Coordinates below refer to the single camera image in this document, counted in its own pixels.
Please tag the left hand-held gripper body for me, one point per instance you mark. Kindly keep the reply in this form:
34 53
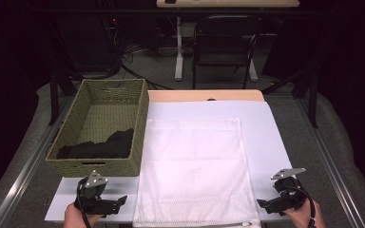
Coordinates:
92 190

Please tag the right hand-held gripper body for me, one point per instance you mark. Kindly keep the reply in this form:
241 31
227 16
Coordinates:
290 193

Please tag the black garment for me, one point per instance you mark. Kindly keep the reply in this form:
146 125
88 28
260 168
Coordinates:
114 145

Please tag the green woven basket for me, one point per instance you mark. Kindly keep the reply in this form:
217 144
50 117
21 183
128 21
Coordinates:
107 115

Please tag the white mesh laundry bag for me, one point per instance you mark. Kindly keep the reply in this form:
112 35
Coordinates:
193 164

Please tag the person's right hand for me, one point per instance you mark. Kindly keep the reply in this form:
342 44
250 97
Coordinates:
304 217

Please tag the person's left hand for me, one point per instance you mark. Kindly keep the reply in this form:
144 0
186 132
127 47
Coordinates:
72 218

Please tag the white table mat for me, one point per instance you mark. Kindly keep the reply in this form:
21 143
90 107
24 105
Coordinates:
259 126

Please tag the black stand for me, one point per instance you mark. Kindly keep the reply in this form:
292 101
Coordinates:
313 104
54 101

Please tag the dark equipment cabinet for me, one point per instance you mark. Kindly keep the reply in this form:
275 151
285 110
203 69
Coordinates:
88 38

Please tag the black folding chair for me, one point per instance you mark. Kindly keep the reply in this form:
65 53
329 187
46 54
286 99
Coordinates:
225 41

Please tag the white desk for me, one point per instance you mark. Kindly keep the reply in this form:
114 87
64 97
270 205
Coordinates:
228 3

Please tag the metal rail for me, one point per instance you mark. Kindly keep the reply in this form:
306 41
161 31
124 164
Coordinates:
332 171
22 177

